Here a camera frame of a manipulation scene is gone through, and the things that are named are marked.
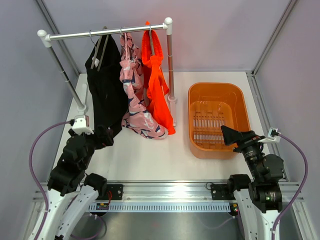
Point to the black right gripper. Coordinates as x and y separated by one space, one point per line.
244 139

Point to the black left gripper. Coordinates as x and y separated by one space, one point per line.
106 140

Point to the pink patterned shorts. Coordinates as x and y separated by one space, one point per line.
138 118

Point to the black shorts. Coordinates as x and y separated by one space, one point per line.
110 102

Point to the orange shorts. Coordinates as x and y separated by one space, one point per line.
154 82

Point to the pink clothes hanger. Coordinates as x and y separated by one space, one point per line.
126 46

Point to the grey clothes hanger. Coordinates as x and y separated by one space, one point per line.
99 51

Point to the brown clothes hanger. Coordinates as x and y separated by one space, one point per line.
151 41

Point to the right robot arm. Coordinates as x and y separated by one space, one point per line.
259 197

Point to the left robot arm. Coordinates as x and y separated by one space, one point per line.
69 190

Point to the orange plastic basket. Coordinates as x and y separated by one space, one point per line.
210 106

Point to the white silver clothes rack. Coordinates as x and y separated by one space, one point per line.
81 97

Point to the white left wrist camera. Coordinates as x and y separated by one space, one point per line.
81 125

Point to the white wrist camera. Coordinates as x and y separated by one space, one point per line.
81 125
271 138

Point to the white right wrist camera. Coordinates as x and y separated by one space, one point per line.
271 138

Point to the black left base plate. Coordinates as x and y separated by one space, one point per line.
114 192

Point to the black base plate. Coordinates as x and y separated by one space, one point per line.
114 192
219 192

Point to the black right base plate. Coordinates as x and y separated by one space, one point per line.
219 192

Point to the aluminium mounting rail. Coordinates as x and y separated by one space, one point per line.
177 191

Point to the aluminium cage frame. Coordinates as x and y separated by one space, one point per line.
277 70

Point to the white slotted cable duct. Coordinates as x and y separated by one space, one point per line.
160 207

